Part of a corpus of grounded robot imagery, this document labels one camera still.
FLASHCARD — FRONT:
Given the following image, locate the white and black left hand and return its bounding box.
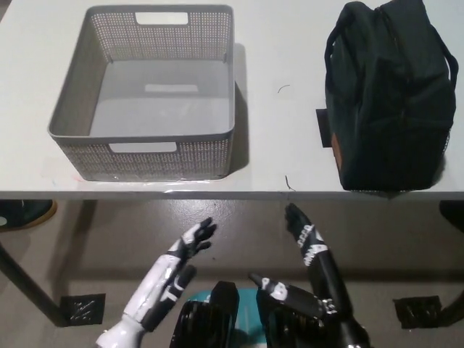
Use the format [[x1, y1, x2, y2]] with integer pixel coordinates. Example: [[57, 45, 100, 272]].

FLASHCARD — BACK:
[[122, 216, 218, 334]]

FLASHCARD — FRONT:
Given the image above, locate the black and white right hand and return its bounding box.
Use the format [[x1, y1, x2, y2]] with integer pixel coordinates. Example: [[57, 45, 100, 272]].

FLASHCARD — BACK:
[[247, 202, 355, 321]]

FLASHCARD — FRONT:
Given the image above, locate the dark green lunch bag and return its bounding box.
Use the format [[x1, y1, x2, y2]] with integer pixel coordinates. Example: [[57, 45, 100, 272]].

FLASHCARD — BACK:
[[323, 0, 458, 199]]

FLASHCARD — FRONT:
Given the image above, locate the black and teal robot body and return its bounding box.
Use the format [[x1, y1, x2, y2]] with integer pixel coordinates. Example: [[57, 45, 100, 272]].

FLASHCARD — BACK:
[[170, 281, 345, 348]]

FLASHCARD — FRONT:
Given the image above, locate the black metal table leg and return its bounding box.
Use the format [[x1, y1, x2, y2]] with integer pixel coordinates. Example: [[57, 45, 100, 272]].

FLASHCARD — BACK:
[[0, 237, 70, 328], [440, 282, 464, 322]]

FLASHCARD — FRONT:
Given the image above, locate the grey perforated plastic basket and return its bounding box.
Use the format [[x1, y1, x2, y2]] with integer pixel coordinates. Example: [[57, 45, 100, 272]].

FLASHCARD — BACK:
[[46, 4, 236, 182]]

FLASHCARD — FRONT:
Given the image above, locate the dark shoe with tan sole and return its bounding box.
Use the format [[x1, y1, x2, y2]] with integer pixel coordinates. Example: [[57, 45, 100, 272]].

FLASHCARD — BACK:
[[0, 199, 58, 232]]

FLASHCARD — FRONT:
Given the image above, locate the black tape patch on table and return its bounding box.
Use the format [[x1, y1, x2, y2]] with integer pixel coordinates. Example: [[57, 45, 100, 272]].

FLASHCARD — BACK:
[[315, 107, 333, 149]]

